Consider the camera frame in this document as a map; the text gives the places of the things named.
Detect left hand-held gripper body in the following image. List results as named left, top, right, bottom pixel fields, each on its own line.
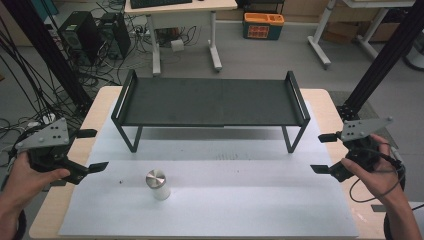
left=14, top=118, right=91, bottom=185

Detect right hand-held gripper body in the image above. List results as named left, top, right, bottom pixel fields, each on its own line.
left=329, top=116, right=394, bottom=183

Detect white cup with steel lid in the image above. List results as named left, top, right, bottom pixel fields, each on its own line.
left=145, top=168, right=172, bottom=201

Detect black metal shelf rack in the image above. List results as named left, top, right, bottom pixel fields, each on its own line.
left=110, top=69, right=312, bottom=154

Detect person's left hand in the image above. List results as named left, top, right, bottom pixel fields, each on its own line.
left=2, top=151, right=71, bottom=206

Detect person's right hand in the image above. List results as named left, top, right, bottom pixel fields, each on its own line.
left=341, top=134, right=409, bottom=209

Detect white power strip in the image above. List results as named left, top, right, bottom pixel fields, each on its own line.
left=27, top=113, right=57, bottom=129

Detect black computer tower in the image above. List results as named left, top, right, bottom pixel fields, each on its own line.
left=58, top=10, right=102, bottom=66
left=98, top=12, right=132, bottom=60

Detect cardboard boxes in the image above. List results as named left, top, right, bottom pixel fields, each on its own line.
left=321, top=19, right=401, bottom=45

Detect white foam mat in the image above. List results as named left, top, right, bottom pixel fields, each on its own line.
left=59, top=99, right=360, bottom=238

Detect small white box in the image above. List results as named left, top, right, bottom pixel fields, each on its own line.
left=170, top=39, right=185, bottom=53

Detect orange and green toolbox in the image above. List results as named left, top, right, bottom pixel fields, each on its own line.
left=242, top=12, right=286, bottom=41

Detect black keyboard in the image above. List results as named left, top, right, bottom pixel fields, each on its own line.
left=129, top=0, right=194, bottom=10

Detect white desk with wooden top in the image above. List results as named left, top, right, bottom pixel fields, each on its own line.
left=124, top=0, right=238, bottom=77

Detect bundle of black cables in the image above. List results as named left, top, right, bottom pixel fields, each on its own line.
left=0, top=16, right=81, bottom=134

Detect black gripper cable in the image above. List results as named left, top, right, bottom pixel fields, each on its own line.
left=348, top=143, right=407, bottom=204

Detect black metal frame post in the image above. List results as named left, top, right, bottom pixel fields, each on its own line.
left=335, top=0, right=424, bottom=122
left=2, top=0, right=94, bottom=116

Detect white desk frame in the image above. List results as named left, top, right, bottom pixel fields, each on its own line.
left=307, top=0, right=416, bottom=70

